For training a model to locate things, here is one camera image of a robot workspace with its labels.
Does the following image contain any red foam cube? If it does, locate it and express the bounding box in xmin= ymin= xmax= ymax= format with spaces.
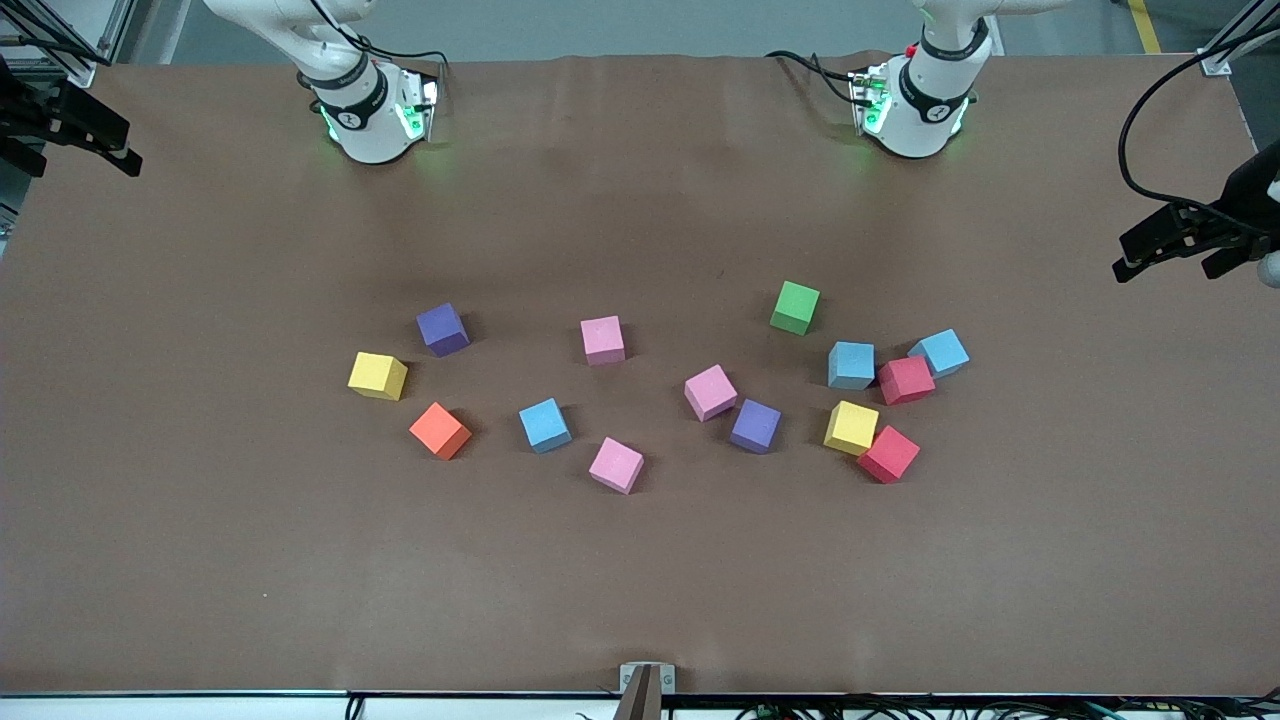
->
xmin=857 ymin=425 xmax=921 ymax=485
xmin=877 ymin=355 xmax=937 ymax=406

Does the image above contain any pink foam cube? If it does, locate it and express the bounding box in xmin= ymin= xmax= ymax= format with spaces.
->
xmin=684 ymin=364 xmax=739 ymax=423
xmin=580 ymin=315 xmax=627 ymax=366
xmin=588 ymin=437 xmax=646 ymax=495

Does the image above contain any aluminium frame profile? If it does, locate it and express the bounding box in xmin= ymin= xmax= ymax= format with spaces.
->
xmin=0 ymin=0 xmax=101 ymax=89
xmin=1200 ymin=0 xmax=1280 ymax=76

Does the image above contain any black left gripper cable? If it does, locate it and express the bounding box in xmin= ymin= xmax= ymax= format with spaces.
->
xmin=1118 ymin=20 xmax=1280 ymax=216

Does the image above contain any black right arm base cable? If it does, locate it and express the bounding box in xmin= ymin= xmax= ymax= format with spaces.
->
xmin=310 ymin=0 xmax=451 ymax=76

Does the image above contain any brown table cover sheet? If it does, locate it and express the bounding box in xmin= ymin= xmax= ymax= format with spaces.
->
xmin=0 ymin=50 xmax=1280 ymax=698

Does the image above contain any blue foam cube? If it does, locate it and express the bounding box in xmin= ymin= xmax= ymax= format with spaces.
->
xmin=518 ymin=398 xmax=573 ymax=454
xmin=827 ymin=341 xmax=877 ymax=391
xmin=908 ymin=328 xmax=971 ymax=379

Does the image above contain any black left arm base cable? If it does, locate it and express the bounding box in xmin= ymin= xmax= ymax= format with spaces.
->
xmin=765 ymin=48 xmax=863 ymax=106

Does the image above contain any green foam cube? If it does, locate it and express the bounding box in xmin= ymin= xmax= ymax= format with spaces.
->
xmin=770 ymin=280 xmax=822 ymax=336

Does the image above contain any purple foam cube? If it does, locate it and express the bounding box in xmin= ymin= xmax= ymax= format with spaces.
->
xmin=416 ymin=303 xmax=471 ymax=358
xmin=729 ymin=399 xmax=783 ymax=455

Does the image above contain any orange foam cube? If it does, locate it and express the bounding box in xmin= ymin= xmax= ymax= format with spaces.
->
xmin=408 ymin=402 xmax=473 ymax=461

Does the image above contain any yellow floor tape stripe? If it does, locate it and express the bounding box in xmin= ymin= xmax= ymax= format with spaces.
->
xmin=1128 ymin=0 xmax=1166 ymax=56

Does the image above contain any yellow foam cube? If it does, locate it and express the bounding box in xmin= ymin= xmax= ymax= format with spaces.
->
xmin=823 ymin=400 xmax=881 ymax=457
xmin=347 ymin=351 xmax=409 ymax=402

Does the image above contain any black arm base cable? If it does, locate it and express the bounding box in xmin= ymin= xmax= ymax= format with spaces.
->
xmin=310 ymin=0 xmax=451 ymax=76
xmin=765 ymin=48 xmax=863 ymax=106

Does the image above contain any grey metal bracket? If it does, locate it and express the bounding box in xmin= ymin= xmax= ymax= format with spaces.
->
xmin=618 ymin=662 xmax=677 ymax=720

